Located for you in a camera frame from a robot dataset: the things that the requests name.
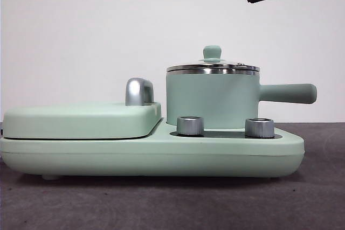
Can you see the glass lid with green knob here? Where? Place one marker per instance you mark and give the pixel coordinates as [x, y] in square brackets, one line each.
[211, 53]

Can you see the silver control knob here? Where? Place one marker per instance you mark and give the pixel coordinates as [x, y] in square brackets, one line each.
[190, 126]
[259, 128]

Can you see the green breakfast machine base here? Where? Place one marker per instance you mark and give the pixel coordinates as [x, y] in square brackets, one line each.
[161, 157]

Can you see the green hinged griddle cover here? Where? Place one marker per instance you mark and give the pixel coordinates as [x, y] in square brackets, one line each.
[81, 121]

